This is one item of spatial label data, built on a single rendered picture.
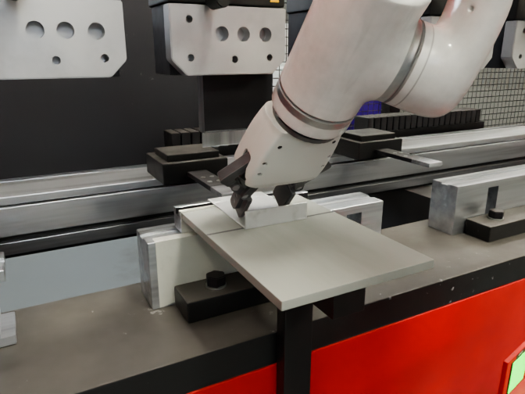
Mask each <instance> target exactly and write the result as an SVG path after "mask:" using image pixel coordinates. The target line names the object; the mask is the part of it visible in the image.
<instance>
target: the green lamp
mask: <svg viewBox="0 0 525 394"><path fill-rule="evenodd" d="M524 370H525V352H524V353H523V354H522V355H521V356H520V357H519V358H518V359H517V360H516V361H515V362H514V363H513V366H512V373H511V378H510V383H509V391H508V393H510V392H511V391H512V390H513V389H514V388H515V387H516V385H517V384H518V383H519V382H520V381H521V380H522V379H523V374H524Z"/></svg>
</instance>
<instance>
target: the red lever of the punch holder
mask: <svg viewBox="0 0 525 394"><path fill-rule="evenodd" d="M205 4H206V5H207V6H208V7H209V8H210V9H213V10H215V9H222V8H226V7H228V5H229V4H230V0H205Z"/></svg>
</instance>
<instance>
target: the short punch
mask: <svg viewBox="0 0 525 394"><path fill-rule="evenodd" d="M197 82H198V120H199V130H200V132H201V133H202V147H203V148H204V147H213V146H221V145H236V144H239V143H240V141H241V139H242V137H243V135H244V134H245V132H246V130H247V128H248V126H249V124H250V123H251V122H252V120H253V119H254V117H255V115H256V114H257V113H258V111H260V109H261V108H262V107H263V106H264V105H265V104H266V102H268V101H272V74H238V75H201V76H197Z"/></svg>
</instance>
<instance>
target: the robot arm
mask: <svg viewBox="0 0 525 394"><path fill-rule="evenodd" d="M430 2H431V0H313V1H312V4H311V6H310V8H309V11H308V13H307V15H306V17H305V20H304V22H303V24H302V27H301V29H300V31H299V33H298V36H297V38H296V40H295V43H294V45H293V47H292V49H291V52H290V54H289V56H288V58H287V61H286V63H285V65H284V68H283V70H282V72H281V74H280V77H279V79H278V81H277V84H276V86H275V88H274V90H273V94H272V101H268V102H266V104H265V105H264V106H263V107H262V108H261V109H260V111H258V113H257V114H256V115H255V117H254V119H253V120H252V122H251V123H250V124H249V126H248V128H247V130H246V132H245V134H244V135H243V137H242V139H241V141H240V143H239V145H238V147H237V150H236V152H235V154H234V162H232V163H230V164H229V165H227V166H226V167H224V168H223V169H222V170H220V171H219V172H218V173H217V176H218V178H219V180H220V183H221V184H223V185H225V186H227V187H230V189H231V190H232V191H233V194H232V196H231V198H230V204H231V205H232V208H233V209H236V212H237V215H238V217H243V216H244V215H245V211H247V210H248V208H249V207H250V205H251V203H252V197H251V196H252V194H253V193H254V192H255V191H256V190H257V189H258V188H265V187H271V186H276V187H275V189H274V190H273V195H274V197H275V199H276V201H277V204H278V206H284V205H289V204H290V203H291V200H292V199H293V198H294V197H295V195H296V192H300V191H301V190H302V189H303V188H304V186H305V184H306V183H308V182H309V181H311V180H314V178H316V177H317V176H318V175H319V174H321V173H323V172H324V171H326V170H328V169H330V168H331V165H330V162H329V159H330V157H331V156H332V154H333V152H334V150H335V149H336V147H337V145H338V142H339V140H340V137H341V135H342V134H344V132H345V131H346V130H347V129H348V126H349V125H350V123H351V122H352V121H353V119H354V117H355V115H356V114H357V112H358V111H359V110H360V108H361V107H362V105H363V104H364V103H365V102H368V101H379V102H383V103H385V104H388V105H390V106H394V107H395V108H398V109H401V110H404V111H406V112H409V113H412V114H415V115H417V116H423V117H430V118H435V117H440V116H444V115H445V114H447V113H449V112H450V111H452V110H453V109H454V108H455V107H456V106H457V105H458V104H459V103H460V102H461V100H462V99H463V97H464V96H465V94H466V93H467V92H468V90H469V89H470V86H471V85H472V83H473V82H474V80H475V79H476V77H477V75H478V74H479V72H480V69H481V67H482V66H483V65H484V62H485V60H486V58H487V57H488V55H489V53H490V51H491V49H492V47H493V45H494V43H495V41H496V39H497V37H498V36H499V33H500V31H501V29H502V27H503V25H504V22H505V20H506V18H507V16H508V14H509V10H510V8H511V6H512V3H513V0H447V2H446V5H445V8H444V10H443V12H442V14H441V17H440V18H439V20H438V21H437V23H436V24H432V23H428V22H427V21H424V20H421V19H420V17H421V16H422V15H423V13H424V11H425V10H426V8H427V7H428V5H429V4H430Z"/></svg>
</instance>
